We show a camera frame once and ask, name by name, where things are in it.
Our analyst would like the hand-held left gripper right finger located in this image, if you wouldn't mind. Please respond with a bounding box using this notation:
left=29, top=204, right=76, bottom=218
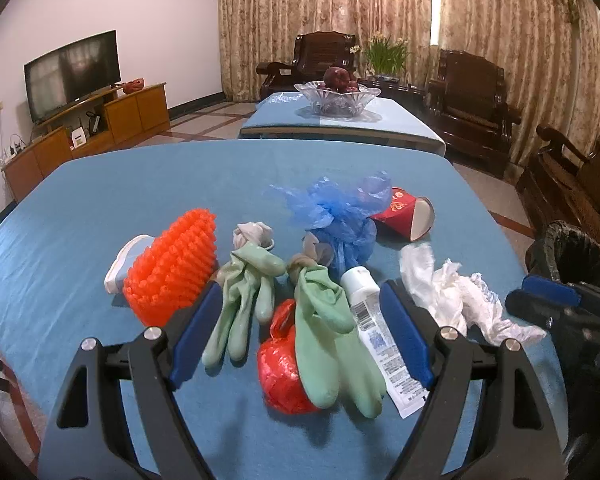
left=378, top=280, right=568, bottom=480

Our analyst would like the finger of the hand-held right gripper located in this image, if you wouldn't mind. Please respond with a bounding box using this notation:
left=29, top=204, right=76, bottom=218
left=505, top=290, right=577, bottom=332
left=522, top=274, right=582, bottom=309

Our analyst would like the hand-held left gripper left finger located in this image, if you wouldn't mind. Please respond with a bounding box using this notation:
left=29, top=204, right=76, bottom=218
left=37, top=282, right=226, bottom=480

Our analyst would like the white squeeze tube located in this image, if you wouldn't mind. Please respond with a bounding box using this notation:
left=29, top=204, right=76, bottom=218
left=340, top=266, right=428, bottom=420

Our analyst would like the black trash bin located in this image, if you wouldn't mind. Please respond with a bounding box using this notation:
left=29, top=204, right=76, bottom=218
left=525, top=220, right=600, bottom=301

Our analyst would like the green rubber glove pale cuff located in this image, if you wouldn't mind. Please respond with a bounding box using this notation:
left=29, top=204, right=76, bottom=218
left=201, top=222, right=287, bottom=367

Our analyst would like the white plastic bag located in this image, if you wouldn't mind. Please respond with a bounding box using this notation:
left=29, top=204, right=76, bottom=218
left=399, top=245, right=548, bottom=347

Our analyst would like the orange bristle brush white handle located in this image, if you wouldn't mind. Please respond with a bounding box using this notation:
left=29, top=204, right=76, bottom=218
left=104, top=208, right=218, bottom=326

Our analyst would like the green rubber glove brownish cuff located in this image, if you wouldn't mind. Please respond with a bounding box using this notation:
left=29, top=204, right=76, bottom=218
left=286, top=234, right=385, bottom=418

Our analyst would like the red plastic bag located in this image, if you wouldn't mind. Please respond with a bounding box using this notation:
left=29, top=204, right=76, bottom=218
left=257, top=299, right=321, bottom=415

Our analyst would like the red paper cup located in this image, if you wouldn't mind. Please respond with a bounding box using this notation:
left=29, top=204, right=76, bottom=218
left=369, top=187, right=436, bottom=241

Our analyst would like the blue plastic bag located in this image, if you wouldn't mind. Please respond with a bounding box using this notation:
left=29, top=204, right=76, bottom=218
left=269, top=170, right=393, bottom=277

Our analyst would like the dark wooden sofa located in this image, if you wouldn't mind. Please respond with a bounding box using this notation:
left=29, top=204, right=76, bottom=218
left=515, top=122, right=600, bottom=241

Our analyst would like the blue tablecloth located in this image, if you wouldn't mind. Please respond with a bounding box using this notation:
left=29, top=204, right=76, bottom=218
left=0, top=139, right=568, bottom=480

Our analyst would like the dark carved wooden armchair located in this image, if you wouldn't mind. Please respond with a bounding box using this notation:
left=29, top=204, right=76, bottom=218
left=425, top=49, right=523, bottom=178
left=256, top=31, right=358, bottom=106

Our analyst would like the wooden television cabinet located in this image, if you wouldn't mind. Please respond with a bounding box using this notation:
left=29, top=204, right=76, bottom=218
left=1, top=82, right=172, bottom=203

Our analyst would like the glass fruit bowl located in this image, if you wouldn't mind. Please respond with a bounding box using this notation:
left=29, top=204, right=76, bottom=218
left=294, top=81, right=382, bottom=117

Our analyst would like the dark wooden side table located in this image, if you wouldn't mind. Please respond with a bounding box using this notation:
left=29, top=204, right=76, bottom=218
left=357, top=76, right=428, bottom=111

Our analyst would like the white power strip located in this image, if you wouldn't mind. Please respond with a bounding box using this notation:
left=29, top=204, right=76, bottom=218
left=0, top=135, right=28, bottom=163

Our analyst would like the large dark red fruit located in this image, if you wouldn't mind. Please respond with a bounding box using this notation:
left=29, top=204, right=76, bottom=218
left=323, top=66, right=351, bottom=92

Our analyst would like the potted daffodil plant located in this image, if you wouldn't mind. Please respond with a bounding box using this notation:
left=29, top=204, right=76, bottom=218
left=350, top=32, right=413, bottom=82

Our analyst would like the flat screen television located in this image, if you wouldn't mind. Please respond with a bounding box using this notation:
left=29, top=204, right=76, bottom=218
left=24, top=30, right=122, bottom=125

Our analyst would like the beige patterned curtain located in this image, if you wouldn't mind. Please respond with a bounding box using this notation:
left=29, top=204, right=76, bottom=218
left=212, top=0, right=600, bottom=166

